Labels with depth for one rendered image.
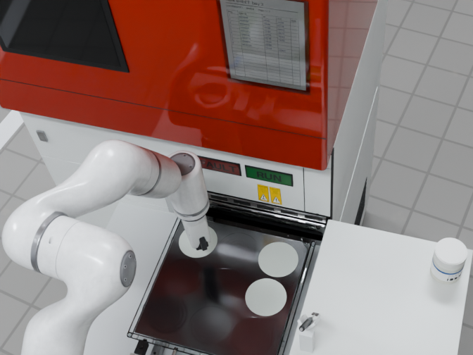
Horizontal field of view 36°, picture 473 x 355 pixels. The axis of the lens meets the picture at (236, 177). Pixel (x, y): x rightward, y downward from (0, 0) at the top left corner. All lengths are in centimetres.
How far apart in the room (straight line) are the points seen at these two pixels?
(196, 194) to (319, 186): 32
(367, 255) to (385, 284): 9
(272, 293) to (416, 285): 34
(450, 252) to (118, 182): 80
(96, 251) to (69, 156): 89
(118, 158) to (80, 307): 25
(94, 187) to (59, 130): 74
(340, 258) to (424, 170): 143
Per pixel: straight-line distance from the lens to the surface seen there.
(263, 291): 178
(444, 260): 166
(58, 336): 119
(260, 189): 178
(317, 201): 175
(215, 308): 178
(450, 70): 352
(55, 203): 120
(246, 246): 185
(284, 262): 182
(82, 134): 188
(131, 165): 121
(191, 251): 186
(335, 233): 179
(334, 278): 172
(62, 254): 115
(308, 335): 157
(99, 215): 221
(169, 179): 137
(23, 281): 304
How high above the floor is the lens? 248
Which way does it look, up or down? 53 degrees down
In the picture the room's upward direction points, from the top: 9 degrees counter-clockwise
